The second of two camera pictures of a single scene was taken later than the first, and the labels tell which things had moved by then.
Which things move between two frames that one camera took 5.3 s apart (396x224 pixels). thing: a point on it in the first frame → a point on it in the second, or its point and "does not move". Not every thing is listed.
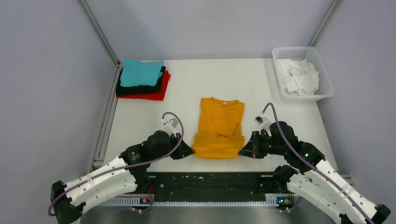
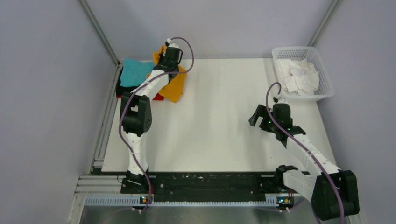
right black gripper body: (266, 145) → (270, 124)
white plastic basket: (301, 75) does not move
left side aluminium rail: (101, 150) does not move
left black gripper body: (172, 144) → (162, 56)
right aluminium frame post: (334, 8) does not move
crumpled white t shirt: (300, 76) does not move
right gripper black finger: (251, 149) → (261, 110)
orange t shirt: (220, 135) → (173, 89)
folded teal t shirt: (136, 73) does not move
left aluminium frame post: (92, 21) does not move
